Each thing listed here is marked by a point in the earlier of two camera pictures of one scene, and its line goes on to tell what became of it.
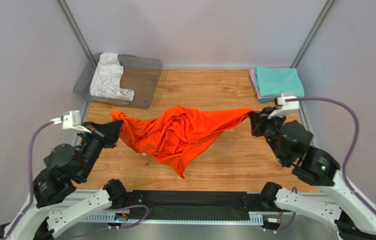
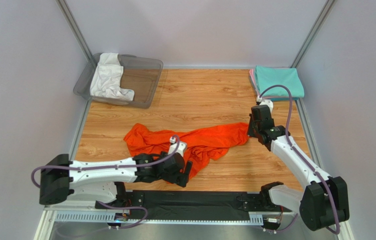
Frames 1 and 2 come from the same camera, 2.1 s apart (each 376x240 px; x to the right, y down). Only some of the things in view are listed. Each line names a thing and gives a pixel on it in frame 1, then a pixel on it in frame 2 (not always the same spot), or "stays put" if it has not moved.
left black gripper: (109, 132) -> (181, 177)
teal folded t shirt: (275, 80) stays put
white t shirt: (107, 79) stays put
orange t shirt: (174, 135) -> (202, 144)
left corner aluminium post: (76, 29) stays put
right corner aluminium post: (312, 33) stays put
